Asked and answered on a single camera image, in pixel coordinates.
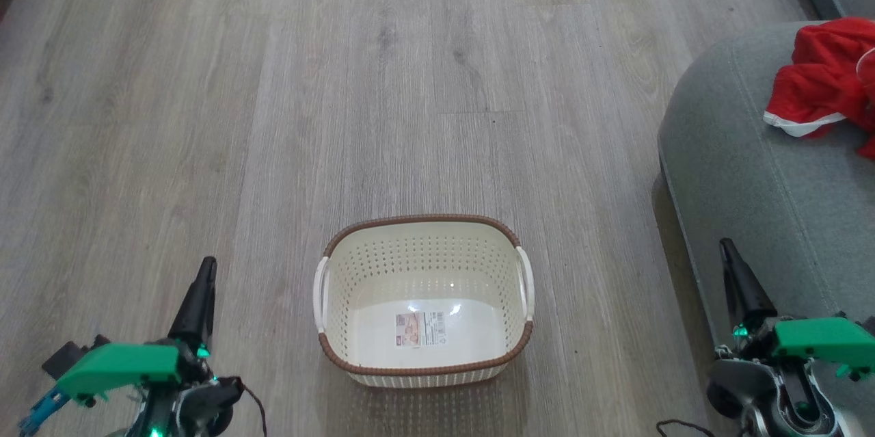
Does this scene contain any red garment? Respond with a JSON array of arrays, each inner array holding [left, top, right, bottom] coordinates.
[[763, 17, 875, 161]]

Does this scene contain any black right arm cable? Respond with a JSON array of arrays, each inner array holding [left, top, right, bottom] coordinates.
[[655, 419, 720, 437]]

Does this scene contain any grey fabric sofa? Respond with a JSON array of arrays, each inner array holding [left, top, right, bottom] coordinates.
[[657, 21, 875, 437]]

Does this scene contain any paper label sticker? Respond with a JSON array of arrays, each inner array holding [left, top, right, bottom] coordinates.
[[395, 311, 447, 348]]

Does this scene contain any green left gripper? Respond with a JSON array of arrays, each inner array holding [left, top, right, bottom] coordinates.
[[56, 256, 219, 410]]

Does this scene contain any cream laundry basket brown rim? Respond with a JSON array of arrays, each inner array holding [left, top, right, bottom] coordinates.
[[312, 213, 536, 389]]

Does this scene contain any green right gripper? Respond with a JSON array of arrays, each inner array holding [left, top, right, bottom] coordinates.
[[718, 238, 875, 383]]

